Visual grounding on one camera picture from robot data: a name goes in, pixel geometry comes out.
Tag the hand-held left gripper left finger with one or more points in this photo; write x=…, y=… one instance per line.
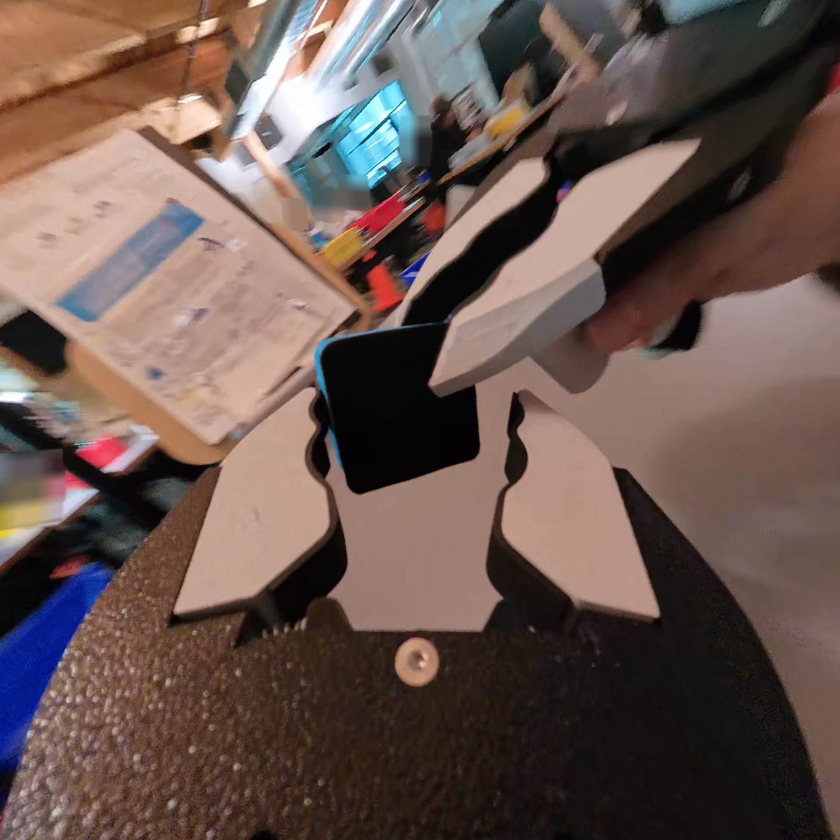
x=262, y=518

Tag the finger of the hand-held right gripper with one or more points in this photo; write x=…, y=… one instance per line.
x=525, y=295
x=472, y=223

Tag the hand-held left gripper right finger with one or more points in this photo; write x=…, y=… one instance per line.
x=571, y=525

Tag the blue and black block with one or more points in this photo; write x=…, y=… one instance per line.
x=394, y=413

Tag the grey desk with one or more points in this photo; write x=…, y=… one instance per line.
x=722, y=492

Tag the person's right hand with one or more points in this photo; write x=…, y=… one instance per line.
x=754, y=249

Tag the red storage bin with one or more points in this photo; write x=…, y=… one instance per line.
x=387, y=211

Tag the wooden document stand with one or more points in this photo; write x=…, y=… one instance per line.
x=197, y=449

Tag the yellow storage bin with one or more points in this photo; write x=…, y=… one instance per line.
x=342, y=248
x=505, y=120

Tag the blue plastic bin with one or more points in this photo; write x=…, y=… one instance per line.
x=39, y=656

